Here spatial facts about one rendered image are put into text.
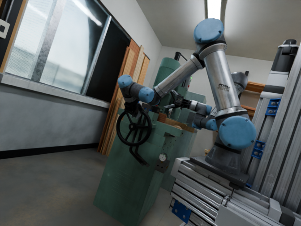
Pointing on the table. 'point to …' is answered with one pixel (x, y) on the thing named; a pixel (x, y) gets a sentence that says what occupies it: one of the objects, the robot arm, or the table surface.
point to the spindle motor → (165, 69)
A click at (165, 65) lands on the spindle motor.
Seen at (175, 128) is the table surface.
